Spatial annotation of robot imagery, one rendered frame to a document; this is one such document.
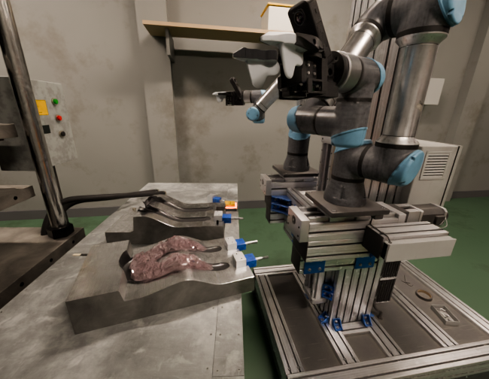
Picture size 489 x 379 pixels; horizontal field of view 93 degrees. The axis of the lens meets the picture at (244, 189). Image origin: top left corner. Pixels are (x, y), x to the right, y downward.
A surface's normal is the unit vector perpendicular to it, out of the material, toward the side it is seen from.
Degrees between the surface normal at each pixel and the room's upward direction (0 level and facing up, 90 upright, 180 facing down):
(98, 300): 90
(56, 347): 0
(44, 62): 90
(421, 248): 90
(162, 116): 90
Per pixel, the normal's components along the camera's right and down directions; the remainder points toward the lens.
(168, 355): 0.02, -0.95
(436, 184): 0.17, 0.33
